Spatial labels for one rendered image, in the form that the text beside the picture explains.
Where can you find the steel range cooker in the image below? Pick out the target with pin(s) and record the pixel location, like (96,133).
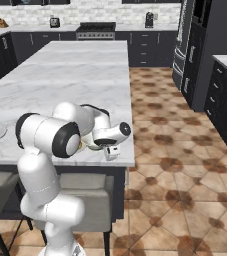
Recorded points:
(95,30)

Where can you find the dark wall cupboard run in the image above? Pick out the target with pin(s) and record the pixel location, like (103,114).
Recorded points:
(151,1)
(25,1)

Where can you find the black coffee machine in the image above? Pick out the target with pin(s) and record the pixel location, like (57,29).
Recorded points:
(149,20)

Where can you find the dark kitchen island base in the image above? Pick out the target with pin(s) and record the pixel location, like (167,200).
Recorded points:
(118,190)

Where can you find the dark tall cupboard unit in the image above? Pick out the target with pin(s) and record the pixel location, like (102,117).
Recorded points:
(215,40)

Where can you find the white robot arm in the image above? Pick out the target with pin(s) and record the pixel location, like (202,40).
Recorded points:
(41,186)

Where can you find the silver toaster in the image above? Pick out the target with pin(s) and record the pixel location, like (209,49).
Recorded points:
(54,22)

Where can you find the stainless steel fridge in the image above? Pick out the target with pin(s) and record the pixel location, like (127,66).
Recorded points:
(181,50)

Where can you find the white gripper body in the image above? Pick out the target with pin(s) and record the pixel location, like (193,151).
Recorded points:
(113,154)

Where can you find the wooden knife block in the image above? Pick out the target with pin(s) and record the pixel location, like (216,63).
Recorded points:
(2,22)

